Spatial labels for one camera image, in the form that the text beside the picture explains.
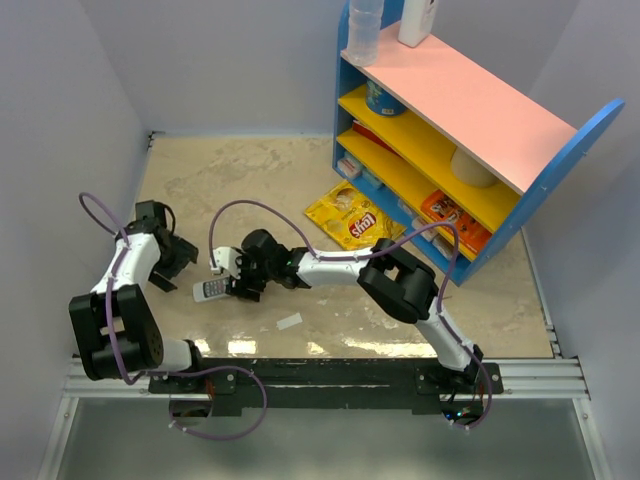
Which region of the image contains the blue snack can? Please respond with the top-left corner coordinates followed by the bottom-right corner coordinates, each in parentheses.
top-left (365, 79), bottom-right (406, 117)

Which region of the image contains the grey button remote control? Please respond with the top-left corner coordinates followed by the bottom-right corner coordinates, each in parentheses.
top-left (192, 277), bottom-right (230, 303)

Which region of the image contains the white plastic container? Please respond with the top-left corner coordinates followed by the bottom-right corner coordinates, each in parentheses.
top-left (398, 0), bottom-right (439, 48)

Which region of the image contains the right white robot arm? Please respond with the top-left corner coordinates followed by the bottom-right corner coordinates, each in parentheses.
top-left (210, 229), bottom-right (482, 393)

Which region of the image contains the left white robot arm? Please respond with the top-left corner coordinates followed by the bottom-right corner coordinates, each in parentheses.
top-left (68, 200), bottom-right (207, 392)

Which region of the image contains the white battery cover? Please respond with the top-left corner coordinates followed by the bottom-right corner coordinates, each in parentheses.
top-left (276, 312), bottom-right (303, 331)

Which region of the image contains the yellow Lays chip bag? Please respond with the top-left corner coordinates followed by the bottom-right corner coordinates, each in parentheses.
top-left (305, 180), bottom-right (405, 250)

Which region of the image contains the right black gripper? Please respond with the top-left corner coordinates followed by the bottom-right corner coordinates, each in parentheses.
top-left (226, 250), bottom-right (276, 303)

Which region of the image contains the brown paper roll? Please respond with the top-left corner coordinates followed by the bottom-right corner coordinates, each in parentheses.
top-left (450, 148), bottom-right (498, 188)

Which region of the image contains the pack of tissue packets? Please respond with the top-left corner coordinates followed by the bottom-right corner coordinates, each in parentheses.
top-left (337, 152), bottom-right (383, 189)

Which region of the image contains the blue yellow pink shelf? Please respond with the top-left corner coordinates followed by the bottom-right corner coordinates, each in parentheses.
top-left (333, 1), bottom-right (625, 284)

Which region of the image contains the base left purple cable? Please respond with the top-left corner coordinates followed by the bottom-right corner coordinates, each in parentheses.
top-left (167, 366), bottom-right (269, 441)

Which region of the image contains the red flat box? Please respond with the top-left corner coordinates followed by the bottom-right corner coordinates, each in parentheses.
top-left (352, 119), bottom-right (398, 156)

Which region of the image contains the clear plastic bottle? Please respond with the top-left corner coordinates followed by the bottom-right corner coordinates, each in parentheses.
top-left (346, 0), bottom-right (384, 67)

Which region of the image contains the orange product box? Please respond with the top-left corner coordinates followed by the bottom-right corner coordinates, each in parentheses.
top-left (420, 190), bottom-right (492, 254)

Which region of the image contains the aluminium rail frame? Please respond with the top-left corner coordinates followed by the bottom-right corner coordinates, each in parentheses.
top-left (37, 324), bottom-right (594, 480)

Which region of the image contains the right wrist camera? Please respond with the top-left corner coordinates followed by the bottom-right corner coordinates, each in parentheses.
top-left (209, 246), bottom-right (243, 279)

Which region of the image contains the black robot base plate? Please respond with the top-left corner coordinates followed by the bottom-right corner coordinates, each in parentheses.
top-left (149, 358), bottom-right (504, 420)

